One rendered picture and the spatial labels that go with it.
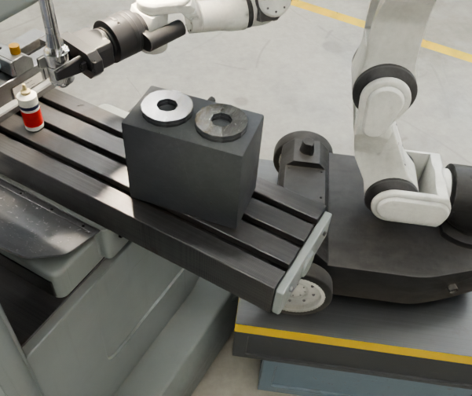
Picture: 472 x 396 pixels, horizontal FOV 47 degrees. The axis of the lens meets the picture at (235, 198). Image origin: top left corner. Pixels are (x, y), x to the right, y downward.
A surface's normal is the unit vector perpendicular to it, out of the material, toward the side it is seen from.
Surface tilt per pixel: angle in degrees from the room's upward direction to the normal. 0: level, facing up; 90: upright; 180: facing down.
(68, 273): 90
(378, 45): 90
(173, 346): 0
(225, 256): 0
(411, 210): 90
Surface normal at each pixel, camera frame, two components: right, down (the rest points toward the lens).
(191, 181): -0.33, 0.68
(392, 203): -0.12, 0.72
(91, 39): 0.05, -0.68
